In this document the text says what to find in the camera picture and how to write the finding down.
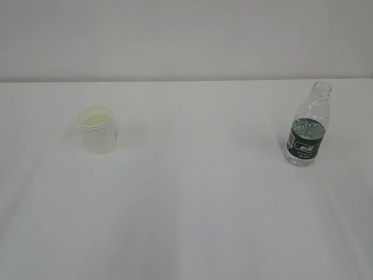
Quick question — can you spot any clear plastic water bottle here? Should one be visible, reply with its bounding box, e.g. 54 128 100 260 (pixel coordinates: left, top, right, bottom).
283 81 332 167

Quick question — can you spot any white paper cup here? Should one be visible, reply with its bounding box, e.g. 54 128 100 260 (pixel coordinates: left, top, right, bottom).
76 105 117 155

